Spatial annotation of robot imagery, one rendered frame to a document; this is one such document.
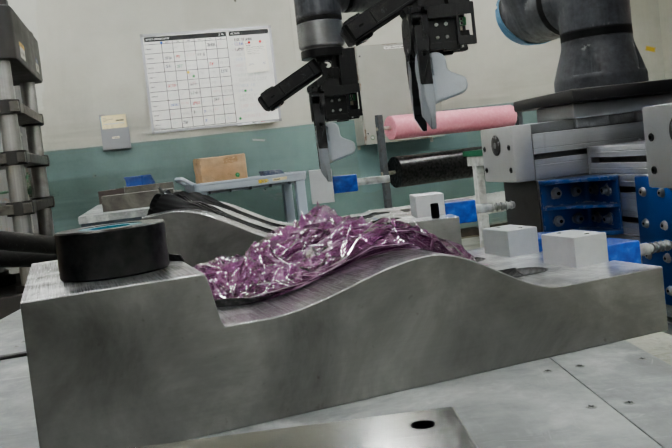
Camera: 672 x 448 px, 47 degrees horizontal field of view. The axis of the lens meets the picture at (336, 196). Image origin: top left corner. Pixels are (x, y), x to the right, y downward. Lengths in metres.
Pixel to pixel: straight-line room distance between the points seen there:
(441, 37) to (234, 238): 0.35
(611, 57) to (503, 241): 0.58
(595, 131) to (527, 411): 0.83
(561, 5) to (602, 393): 0.92
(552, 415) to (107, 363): 0.29
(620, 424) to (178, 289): 0.29
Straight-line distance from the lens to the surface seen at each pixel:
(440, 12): 0.98
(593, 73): 1.33
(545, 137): 1.28
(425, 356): 0.60
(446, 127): 6.69
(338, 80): 1.27
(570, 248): 0.73
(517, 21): 1.49
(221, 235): 0.93
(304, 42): 1.27
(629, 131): 1.35
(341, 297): 0.56
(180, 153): 7.32
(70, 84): 7.38
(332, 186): 1.26
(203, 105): 7.34
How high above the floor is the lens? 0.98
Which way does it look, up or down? 3 degrees down
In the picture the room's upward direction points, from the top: 6 degrees counter-clockwise
